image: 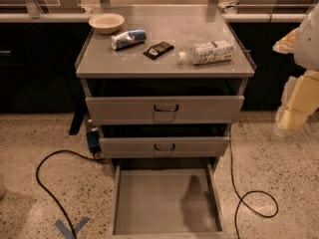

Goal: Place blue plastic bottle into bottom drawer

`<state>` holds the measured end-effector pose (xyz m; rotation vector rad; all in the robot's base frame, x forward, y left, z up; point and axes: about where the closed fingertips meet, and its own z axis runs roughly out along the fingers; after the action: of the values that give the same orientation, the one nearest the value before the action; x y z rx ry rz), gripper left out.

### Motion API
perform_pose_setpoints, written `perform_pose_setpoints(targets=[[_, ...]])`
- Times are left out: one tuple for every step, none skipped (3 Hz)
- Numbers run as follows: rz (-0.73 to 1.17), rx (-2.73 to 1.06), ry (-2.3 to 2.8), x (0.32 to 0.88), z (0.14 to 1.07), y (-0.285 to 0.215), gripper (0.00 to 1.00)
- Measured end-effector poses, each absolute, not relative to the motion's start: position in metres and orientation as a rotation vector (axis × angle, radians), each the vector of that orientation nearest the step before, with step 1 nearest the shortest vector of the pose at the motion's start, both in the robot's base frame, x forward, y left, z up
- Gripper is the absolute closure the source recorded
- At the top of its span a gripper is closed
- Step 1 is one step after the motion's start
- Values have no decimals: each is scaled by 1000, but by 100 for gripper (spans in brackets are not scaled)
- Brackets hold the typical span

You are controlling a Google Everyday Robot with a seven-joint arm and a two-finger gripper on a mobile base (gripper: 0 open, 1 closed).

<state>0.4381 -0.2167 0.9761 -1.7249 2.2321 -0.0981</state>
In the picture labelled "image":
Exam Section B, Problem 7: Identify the grey top drawer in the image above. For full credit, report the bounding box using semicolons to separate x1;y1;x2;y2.
86;96;244;125

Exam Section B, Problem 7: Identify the black top drawer handle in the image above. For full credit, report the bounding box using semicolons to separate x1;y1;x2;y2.
154;105;179;113

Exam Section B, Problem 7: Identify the black cable right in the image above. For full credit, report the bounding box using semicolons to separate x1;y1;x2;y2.
228;129;279;239

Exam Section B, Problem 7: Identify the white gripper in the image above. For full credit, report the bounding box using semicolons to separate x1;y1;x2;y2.
272;13;319;137

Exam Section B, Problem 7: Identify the grey middle drawer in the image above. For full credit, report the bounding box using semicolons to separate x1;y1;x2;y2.
100;136;229;158

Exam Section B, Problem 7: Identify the black snack packet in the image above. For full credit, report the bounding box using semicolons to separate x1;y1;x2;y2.
144;41;174;60

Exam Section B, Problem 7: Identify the black drawer handle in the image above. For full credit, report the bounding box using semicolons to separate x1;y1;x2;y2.
154;143;175;151
154;105;179;113

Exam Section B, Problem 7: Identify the black cable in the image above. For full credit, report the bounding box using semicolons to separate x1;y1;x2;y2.
35;149;110;239
228;129;279;239

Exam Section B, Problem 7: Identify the blue tape floor mark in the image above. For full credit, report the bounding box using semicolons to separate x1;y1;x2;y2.
54;216;92;239

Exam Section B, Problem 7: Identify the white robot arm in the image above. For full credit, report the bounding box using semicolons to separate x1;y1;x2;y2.
273;4;319;137

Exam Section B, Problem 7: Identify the black middle drawer handle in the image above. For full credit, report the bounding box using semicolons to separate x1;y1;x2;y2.
154;143;175;151

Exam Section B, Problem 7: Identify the clear plastic water bottle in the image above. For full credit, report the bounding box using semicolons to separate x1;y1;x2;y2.
177;40;236;65

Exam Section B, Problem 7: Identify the grey drawer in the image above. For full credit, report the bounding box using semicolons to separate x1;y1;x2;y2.
100;136;229;158
108;164;236;239
86;96;244;125

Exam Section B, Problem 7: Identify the white ceramic bowl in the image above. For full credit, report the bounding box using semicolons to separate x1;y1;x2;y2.
89;13;125;34

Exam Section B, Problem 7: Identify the grey bottom drawer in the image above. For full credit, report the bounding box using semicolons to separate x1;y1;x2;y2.
108;164;236;239

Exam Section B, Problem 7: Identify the black cable left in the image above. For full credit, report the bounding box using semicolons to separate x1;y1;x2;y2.
35;149;110;239

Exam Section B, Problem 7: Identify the grey drawer cabinet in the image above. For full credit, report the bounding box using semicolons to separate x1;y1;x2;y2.
76;5;255;164

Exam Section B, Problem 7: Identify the blue silver crushed can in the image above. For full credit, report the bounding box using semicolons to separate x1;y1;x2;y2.
111;29;147;51

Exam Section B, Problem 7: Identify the blue power adapter box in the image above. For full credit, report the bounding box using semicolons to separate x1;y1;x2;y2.
86;130;101;153

